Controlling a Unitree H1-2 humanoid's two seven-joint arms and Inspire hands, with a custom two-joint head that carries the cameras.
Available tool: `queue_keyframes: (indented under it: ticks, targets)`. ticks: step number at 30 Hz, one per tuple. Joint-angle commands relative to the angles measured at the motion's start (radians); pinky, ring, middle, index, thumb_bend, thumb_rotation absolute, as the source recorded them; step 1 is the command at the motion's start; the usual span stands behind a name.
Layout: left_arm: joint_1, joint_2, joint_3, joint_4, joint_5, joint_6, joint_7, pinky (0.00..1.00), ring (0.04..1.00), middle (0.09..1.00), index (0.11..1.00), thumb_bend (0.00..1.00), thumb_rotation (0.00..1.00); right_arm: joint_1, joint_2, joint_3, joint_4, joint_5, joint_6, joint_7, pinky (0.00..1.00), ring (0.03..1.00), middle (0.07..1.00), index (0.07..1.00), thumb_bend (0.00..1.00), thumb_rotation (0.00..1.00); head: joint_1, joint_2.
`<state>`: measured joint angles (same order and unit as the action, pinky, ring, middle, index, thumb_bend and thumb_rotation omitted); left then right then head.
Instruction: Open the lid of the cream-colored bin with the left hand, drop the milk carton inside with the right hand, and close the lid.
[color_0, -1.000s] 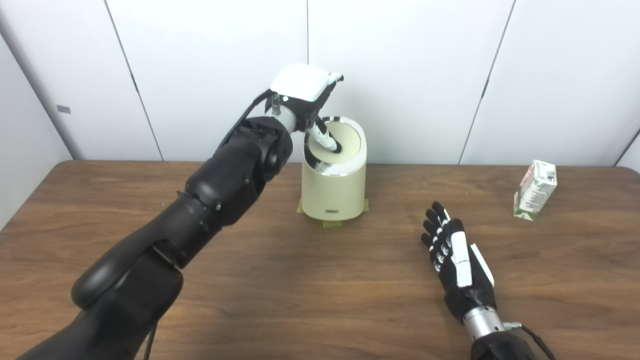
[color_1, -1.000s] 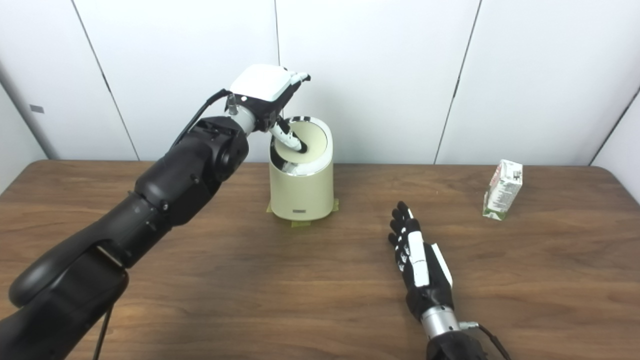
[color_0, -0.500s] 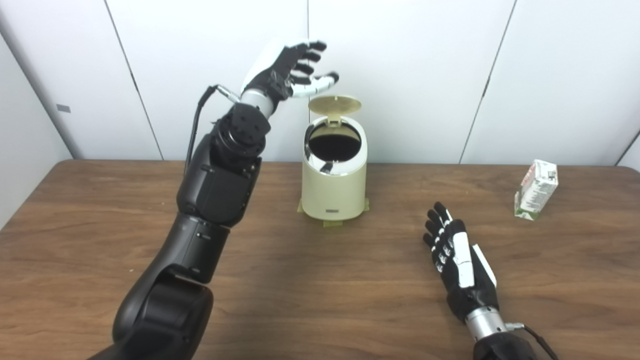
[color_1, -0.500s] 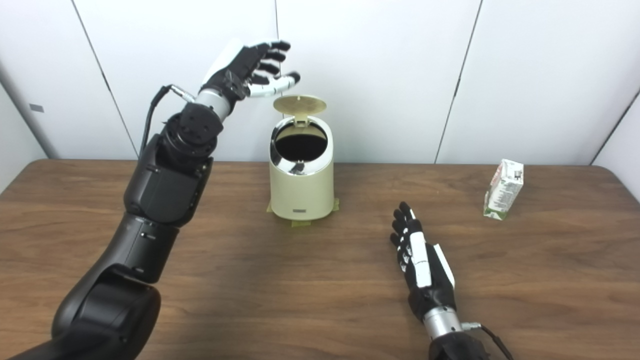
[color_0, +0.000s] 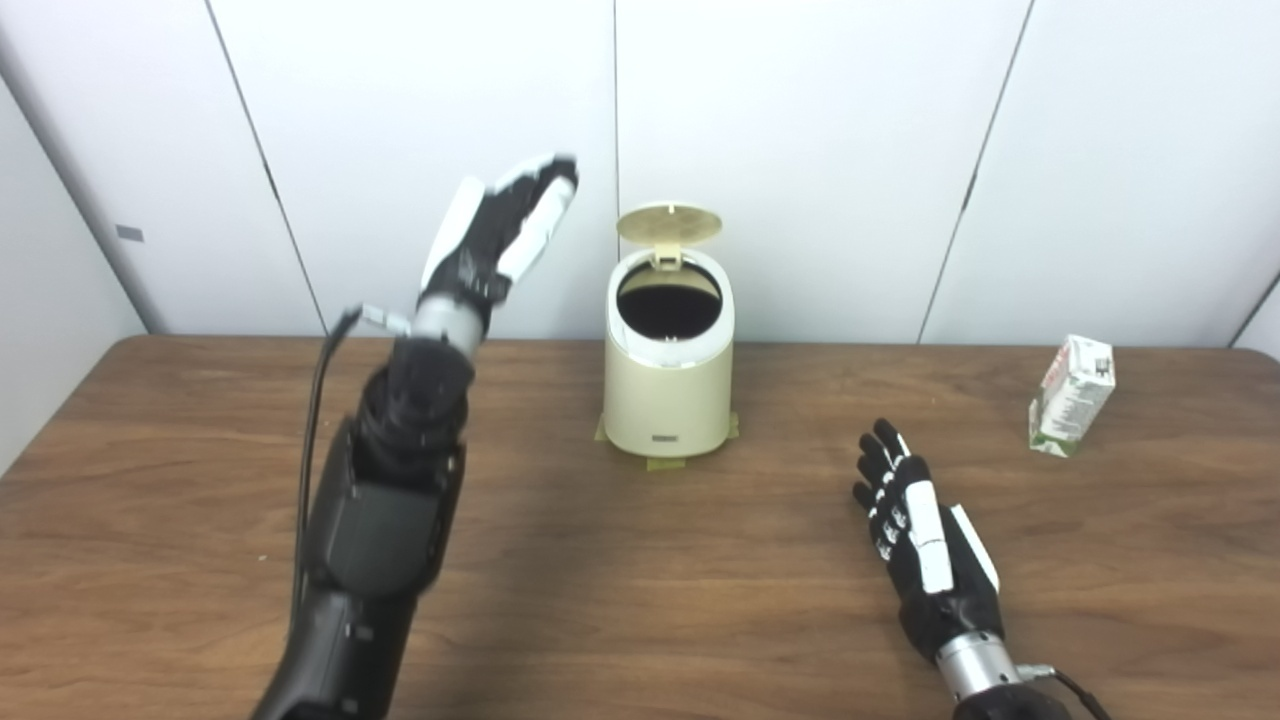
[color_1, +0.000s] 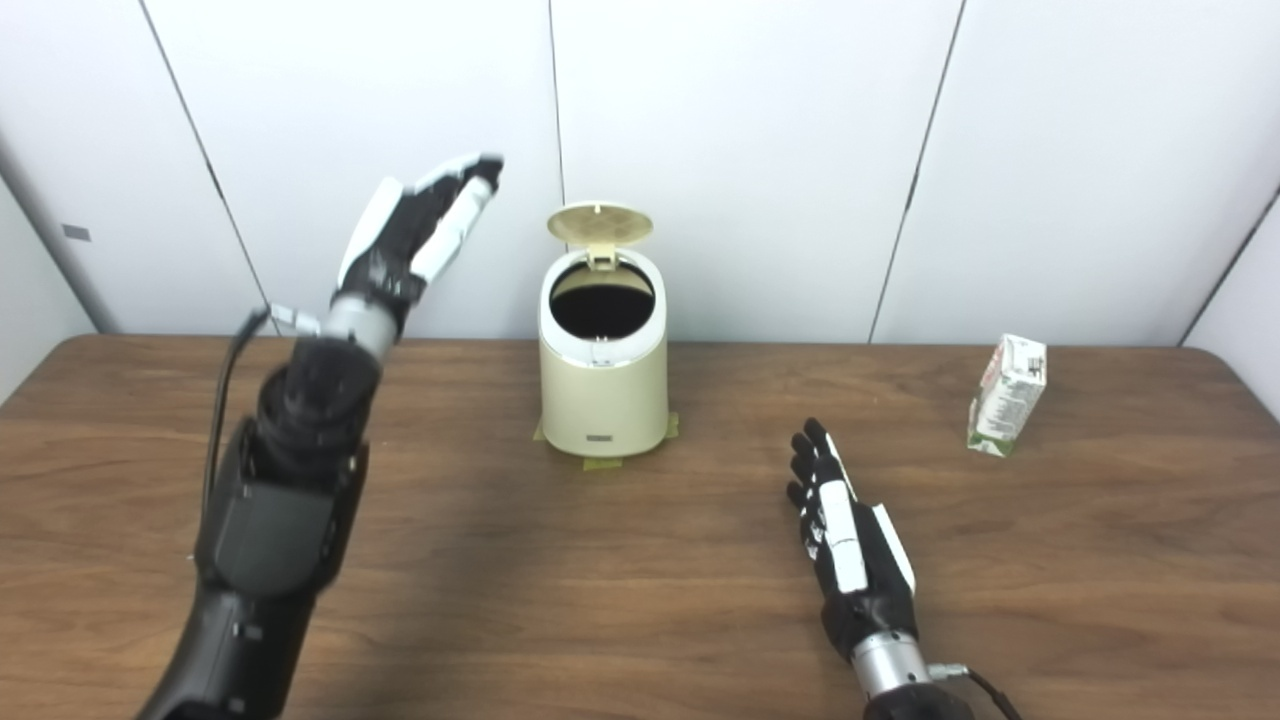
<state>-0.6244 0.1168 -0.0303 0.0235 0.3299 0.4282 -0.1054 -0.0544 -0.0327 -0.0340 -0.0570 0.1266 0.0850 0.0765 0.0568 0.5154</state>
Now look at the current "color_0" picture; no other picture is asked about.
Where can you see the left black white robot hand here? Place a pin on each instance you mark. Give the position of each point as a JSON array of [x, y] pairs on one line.
[[490, 240]]

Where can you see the round cream bin lid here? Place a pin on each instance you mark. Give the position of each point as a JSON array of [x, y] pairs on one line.
[[668, 224]]

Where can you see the small gray wall label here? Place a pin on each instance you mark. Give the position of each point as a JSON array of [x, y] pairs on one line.
[[129, 233]]

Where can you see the cream-colored bin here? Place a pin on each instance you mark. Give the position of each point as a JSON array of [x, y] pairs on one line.
[[665, 400]]

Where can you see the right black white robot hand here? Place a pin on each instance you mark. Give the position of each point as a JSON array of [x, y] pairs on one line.
[[930, 550]]

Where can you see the white green milk carton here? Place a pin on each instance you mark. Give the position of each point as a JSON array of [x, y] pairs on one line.
[[1072, 395]]

